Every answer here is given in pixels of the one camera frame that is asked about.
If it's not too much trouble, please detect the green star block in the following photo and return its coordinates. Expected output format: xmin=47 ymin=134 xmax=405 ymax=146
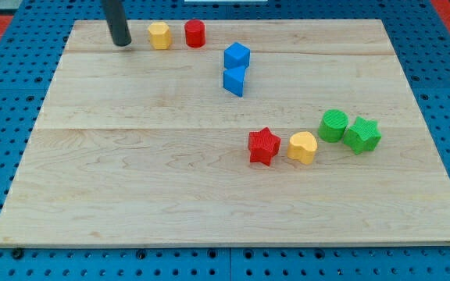
xmin=343 ymin=116 xmax=382 ymax=155

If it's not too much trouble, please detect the yellow hexagon block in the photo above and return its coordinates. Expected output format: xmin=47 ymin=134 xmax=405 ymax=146
xmin=148 ymin=22 xmax=172 ymax=50

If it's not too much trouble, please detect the blue cube block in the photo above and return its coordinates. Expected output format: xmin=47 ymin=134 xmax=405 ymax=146
xmin=223 ymin=42 xmax=251 ymax=69

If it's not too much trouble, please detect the light wooden board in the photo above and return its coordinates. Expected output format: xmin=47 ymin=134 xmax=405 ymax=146
xmin=0 ymin=20 xmax=450 ymax=248

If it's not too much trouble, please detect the green cylinder block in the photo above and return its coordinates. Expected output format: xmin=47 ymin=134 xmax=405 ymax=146
xmin=318 ymin=109 xmax=348 ymax=143

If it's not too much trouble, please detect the yellow heart block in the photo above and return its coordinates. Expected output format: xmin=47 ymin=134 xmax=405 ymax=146
xmin=287 ymin=131 xmax=318 ymax=165

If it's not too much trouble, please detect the red cylinder block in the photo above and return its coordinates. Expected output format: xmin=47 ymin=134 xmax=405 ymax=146
xmin=184 ymin=20 xmax=205 ymax=48

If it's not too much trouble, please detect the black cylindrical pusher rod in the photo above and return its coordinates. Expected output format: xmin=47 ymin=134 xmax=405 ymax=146
xmin=101 ymin=0 xmax=132 ymax=47

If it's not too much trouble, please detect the red star block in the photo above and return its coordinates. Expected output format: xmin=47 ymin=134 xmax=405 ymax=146
xmin=248 ymin=127 xmax=281 ymax=166

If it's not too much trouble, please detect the blue triangle block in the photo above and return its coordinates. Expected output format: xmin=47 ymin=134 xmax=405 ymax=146
xmin=223 ymin=66 xmax=247 ymax=98

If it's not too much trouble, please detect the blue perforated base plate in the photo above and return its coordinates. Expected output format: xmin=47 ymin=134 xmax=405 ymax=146
xmin=0 ymin=0 xmax=450 ymax=280

